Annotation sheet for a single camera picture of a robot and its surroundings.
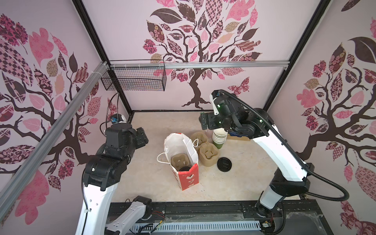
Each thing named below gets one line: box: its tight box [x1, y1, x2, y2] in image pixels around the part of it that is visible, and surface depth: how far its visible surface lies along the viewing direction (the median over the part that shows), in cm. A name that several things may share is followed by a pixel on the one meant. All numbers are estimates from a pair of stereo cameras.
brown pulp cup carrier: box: [189, 131, 220, 167], surface depth 87 cm
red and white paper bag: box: [164, 132, 199, 191], surface depth 77 cm
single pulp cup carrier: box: [170, 153, 192, 171], surface depth 92 cm
